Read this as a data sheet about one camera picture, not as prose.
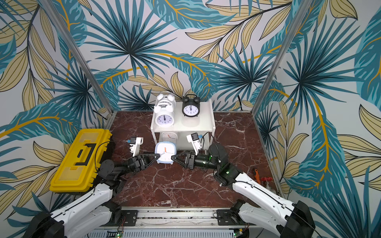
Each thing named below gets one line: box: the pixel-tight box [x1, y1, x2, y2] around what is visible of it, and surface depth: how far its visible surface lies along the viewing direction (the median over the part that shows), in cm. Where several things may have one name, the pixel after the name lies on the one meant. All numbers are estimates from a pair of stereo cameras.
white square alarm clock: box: [160, 131, 179, 144], surface depth 80 cm
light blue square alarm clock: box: [154, 140, 177, 166], surface depth 63 cm
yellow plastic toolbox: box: [49, 128, 113, 193], surface depth 76 cm
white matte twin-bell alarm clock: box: [153, 102, 175, 128], surface depth 65 cm
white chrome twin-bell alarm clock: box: [155, 91, 177, 108], surface depth 69 cm
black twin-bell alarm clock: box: [182, 93, 201, 118], surface depth 70 cm
